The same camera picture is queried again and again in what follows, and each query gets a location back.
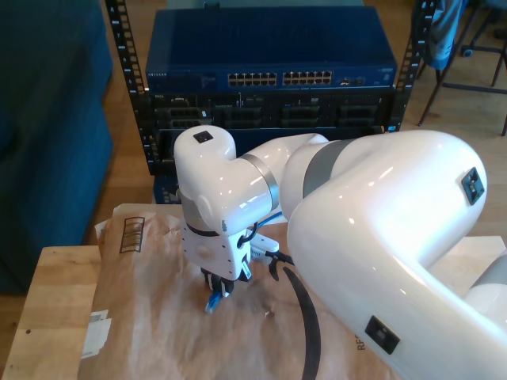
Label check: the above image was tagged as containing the office chair base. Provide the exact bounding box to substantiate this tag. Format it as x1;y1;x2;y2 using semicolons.
459;0;507;59

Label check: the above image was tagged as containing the black rack frame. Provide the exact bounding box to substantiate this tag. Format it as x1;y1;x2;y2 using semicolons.
105;0;436;177

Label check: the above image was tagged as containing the dark metal bar stool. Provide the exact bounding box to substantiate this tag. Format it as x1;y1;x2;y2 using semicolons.
411;0;507;138

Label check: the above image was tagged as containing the blue grey jacket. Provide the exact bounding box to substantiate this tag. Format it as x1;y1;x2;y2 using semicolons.
429;0;471;70

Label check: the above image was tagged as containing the dark blue base box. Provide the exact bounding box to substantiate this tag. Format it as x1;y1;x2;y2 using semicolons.
153;173;184;205

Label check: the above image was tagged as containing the blue network switch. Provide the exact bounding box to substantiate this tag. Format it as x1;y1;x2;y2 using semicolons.
144;6;398;94

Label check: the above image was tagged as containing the blue sofa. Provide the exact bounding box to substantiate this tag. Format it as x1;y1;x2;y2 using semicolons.
0;0;115;296

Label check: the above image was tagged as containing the blue network cable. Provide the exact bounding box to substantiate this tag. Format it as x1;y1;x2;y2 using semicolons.
204;211;284;315

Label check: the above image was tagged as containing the black rack drawer unit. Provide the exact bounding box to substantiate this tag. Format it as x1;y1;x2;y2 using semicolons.
149;125;389;177

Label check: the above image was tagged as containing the black rack server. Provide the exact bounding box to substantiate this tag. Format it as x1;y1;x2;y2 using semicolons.
152;90;396;131

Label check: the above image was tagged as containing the brown paper mailer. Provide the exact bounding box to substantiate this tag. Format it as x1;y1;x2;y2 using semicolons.
78;202;397;380

